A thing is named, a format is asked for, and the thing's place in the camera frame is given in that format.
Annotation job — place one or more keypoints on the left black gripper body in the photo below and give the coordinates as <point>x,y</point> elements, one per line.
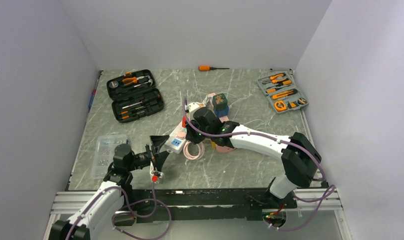
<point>140,160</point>

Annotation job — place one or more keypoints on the pink round plug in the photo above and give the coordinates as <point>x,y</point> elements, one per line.
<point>181,135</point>

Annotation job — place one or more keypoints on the orange handled screwdriver upper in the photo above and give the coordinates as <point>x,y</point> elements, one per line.
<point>281,84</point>

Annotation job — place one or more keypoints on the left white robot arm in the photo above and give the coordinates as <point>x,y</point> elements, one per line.
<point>115,191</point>

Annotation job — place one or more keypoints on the loose orange screwdriver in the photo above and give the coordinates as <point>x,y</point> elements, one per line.
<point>206,68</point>

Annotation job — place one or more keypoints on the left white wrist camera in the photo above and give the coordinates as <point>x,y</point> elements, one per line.
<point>157,177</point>

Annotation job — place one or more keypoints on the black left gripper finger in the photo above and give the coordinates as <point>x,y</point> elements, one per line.
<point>157,141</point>
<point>159,159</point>

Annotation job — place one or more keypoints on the blue cube adapter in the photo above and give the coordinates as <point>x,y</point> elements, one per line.
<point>221,113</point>

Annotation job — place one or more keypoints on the orange tape measure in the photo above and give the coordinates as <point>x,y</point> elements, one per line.
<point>280,106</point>

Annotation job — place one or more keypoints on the orange black combination pliers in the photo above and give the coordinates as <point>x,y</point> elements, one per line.
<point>275,79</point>

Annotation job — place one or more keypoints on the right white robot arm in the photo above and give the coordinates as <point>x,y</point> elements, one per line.
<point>299,157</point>

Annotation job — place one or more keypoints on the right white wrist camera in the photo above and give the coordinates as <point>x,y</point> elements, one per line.
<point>192,107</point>

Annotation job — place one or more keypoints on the orange black utility knife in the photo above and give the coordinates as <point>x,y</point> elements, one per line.
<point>284,94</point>

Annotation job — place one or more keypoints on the grey plastic tool case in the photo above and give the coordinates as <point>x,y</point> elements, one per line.
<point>300,97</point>

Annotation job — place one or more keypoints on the black plastic tool case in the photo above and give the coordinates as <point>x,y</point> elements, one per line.
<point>134,96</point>

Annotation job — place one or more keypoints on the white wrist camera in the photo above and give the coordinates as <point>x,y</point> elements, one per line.
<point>157,177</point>
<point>192,107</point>

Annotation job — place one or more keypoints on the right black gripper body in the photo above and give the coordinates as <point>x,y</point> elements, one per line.
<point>196,138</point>

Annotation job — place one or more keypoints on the black hex key set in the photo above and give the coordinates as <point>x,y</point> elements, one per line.
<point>292,105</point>

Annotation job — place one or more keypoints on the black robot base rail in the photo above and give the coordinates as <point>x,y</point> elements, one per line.
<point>207,204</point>

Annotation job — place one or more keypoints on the clear plastic screw box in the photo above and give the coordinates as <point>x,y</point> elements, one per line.
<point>104,152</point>

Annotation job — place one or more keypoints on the white multicolour power strip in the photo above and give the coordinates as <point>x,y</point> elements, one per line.
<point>173,144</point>

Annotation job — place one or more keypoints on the dark green cube adapter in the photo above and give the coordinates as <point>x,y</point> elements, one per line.
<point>219,102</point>

